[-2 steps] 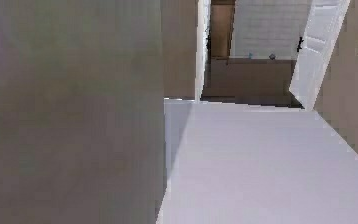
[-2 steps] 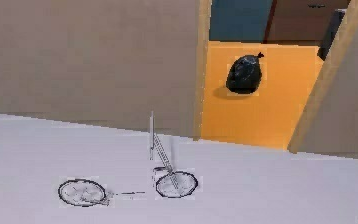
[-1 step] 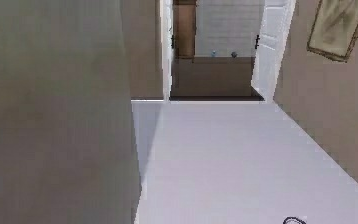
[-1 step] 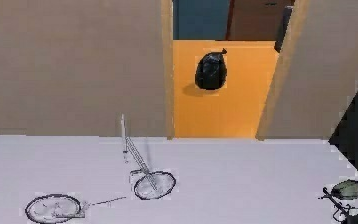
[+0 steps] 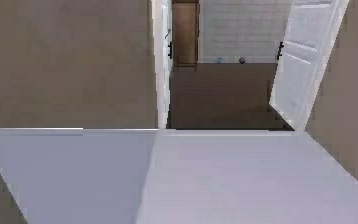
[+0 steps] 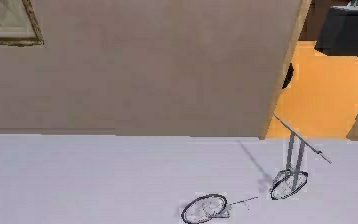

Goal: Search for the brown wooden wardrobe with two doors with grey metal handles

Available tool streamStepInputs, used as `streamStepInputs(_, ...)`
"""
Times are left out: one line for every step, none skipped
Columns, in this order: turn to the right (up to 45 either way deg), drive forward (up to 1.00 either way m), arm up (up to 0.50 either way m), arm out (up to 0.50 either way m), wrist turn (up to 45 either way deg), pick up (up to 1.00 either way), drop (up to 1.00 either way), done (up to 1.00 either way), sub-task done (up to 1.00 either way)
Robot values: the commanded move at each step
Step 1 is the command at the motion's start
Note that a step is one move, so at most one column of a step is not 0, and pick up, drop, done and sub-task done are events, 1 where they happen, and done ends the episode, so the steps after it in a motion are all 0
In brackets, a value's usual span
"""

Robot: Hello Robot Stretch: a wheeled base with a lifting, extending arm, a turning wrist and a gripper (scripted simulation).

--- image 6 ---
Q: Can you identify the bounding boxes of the grey bicycle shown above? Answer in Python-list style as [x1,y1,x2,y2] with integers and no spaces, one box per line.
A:
[180,113,333,224]

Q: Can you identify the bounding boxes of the black door handle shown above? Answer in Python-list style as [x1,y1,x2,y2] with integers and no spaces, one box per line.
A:
[281,62,295,90]

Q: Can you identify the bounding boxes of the gold framed wall picture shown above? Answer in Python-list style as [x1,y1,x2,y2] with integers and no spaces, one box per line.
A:
[0,0,45,47]

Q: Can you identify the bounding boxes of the black cabinet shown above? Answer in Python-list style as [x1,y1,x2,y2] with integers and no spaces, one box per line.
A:
[314,5,358,58]

